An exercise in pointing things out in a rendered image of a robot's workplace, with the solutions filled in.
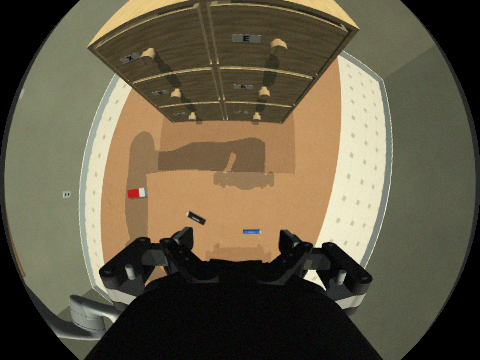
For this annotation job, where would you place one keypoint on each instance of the brown wooden drawer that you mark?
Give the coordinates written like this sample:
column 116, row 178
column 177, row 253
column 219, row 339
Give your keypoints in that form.
column 196, row 84
column 244, row 31
column 270, row 85
column 255, row 111
column 163, row 41
column 187, row 111

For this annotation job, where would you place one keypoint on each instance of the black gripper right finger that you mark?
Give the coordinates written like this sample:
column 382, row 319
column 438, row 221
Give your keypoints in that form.
column 348, row 281

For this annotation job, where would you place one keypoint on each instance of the small wooden chest of drawers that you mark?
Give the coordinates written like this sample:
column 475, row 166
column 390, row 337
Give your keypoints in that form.
column 135, row 10

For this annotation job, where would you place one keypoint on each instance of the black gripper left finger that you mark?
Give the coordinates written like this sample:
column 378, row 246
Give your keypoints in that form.
column 124, row 276

